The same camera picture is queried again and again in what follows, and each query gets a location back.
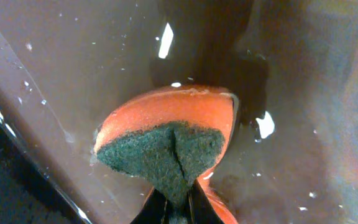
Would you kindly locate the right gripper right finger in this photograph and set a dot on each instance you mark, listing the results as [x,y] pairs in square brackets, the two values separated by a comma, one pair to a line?
[199,208]

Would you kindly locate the black plastic tray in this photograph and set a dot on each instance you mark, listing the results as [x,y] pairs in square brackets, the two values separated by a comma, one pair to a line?
[66,65]

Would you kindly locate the orange sponge with green pad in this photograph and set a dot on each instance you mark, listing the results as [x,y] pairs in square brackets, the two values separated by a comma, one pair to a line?
[171,137]

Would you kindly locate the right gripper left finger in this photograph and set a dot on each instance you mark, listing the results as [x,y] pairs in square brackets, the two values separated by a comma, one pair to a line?
[154,209]

